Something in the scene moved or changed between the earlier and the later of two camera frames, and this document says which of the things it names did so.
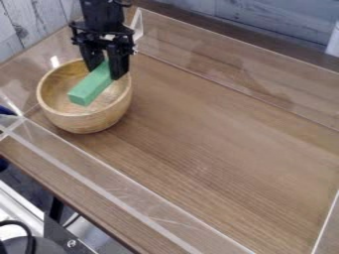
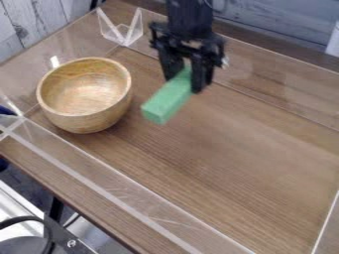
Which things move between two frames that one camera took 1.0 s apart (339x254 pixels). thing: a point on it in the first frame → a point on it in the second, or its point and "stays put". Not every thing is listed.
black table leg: [57, 209] stays put
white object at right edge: [333, 45] stays put
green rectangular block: [90, 86] → [163, 103]
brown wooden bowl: [105, 112] stays put
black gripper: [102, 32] → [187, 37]
